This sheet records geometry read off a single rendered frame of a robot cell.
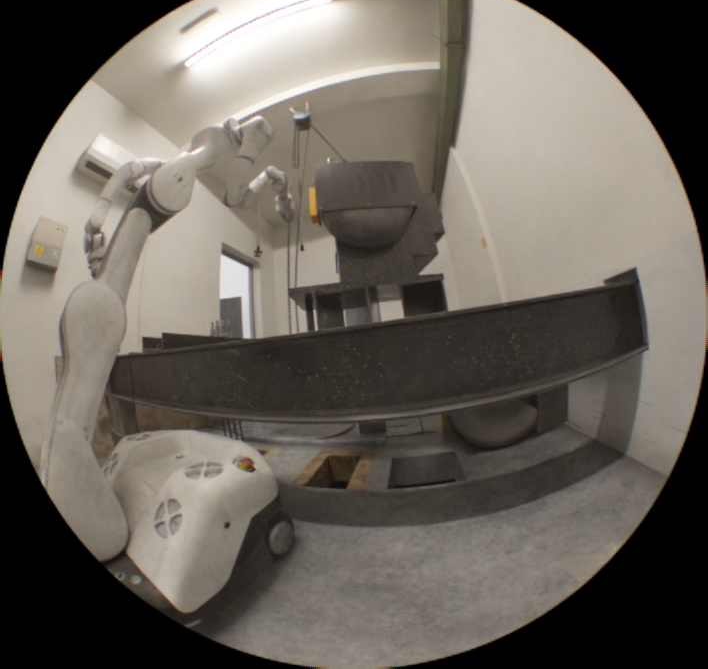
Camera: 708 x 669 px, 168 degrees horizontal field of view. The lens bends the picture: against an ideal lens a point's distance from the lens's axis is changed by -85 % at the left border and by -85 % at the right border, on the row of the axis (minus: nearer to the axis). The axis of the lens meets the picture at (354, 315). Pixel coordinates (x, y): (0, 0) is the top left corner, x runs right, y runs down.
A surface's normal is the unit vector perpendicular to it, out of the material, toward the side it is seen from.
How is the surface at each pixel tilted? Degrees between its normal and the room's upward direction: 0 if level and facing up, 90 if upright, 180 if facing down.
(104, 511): 90
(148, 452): 73
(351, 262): 90
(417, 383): 90
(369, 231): 90
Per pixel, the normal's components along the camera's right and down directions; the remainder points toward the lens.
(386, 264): 0.04, -0.15
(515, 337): -0.21, -0.11
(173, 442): 0.88, -0.43
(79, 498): 0.95, -0.15
